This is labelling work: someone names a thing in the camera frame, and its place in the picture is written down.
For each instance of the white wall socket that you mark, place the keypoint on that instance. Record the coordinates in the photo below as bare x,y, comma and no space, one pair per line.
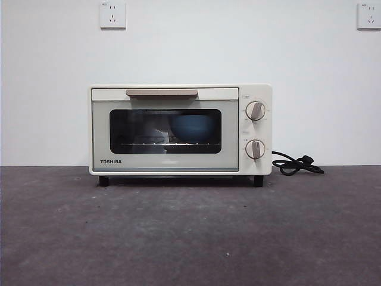
112,15
370,16

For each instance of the cream Toshiba toaster oven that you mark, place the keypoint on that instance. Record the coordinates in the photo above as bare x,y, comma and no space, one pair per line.
256,131

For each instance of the blue ribbed bowl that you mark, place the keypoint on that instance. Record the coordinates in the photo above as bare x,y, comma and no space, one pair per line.
192,128

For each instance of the beige oven knob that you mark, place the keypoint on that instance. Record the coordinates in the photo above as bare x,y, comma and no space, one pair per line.
255,111
255,149

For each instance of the metal oven rack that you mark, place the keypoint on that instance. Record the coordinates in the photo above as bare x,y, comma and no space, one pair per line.
143,144

